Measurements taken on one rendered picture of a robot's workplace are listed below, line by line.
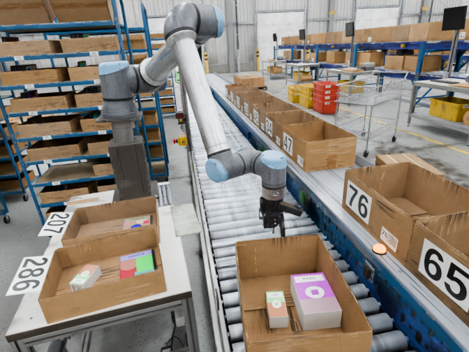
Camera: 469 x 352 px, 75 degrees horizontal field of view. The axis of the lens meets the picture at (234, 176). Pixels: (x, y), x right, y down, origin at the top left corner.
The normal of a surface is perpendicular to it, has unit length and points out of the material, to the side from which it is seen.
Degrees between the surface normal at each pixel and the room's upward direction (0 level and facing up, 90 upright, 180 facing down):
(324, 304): 0
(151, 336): 0
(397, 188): 89
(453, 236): 89
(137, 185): 90
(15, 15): 118
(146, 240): 89
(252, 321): 0
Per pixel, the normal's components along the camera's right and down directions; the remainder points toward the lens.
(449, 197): -0.98, 0.11
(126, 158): 0.27, 0.36
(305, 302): -0.05, -0.92
